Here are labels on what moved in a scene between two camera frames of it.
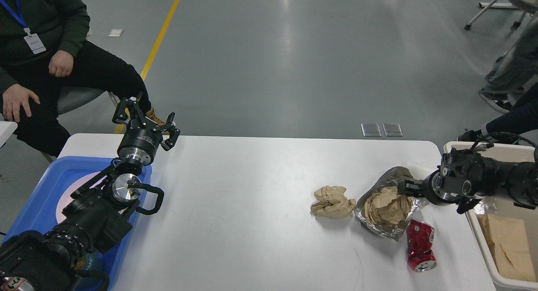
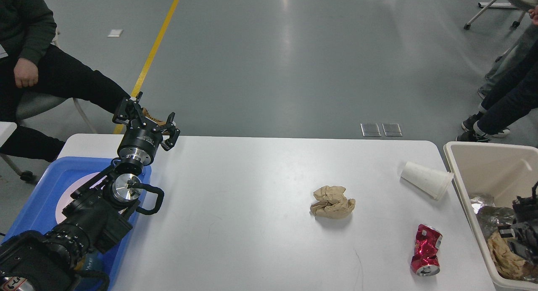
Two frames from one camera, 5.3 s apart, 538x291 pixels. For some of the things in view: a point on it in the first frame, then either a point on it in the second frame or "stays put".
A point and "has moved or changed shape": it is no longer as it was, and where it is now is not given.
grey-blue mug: (92, 261) stays put
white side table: (6, 128) stays put
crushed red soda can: (420, 236) has moved or changed shape
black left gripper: (139, 143) stays put
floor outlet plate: (392, 129) stays put
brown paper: (332, 203) stays put
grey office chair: (85, 110) to (27, 103)
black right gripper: (432, 187) to (525, 239)
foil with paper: (383, 208) to (510, 262)
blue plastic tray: (39, 211) stays put
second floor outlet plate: (370, 129) stays put
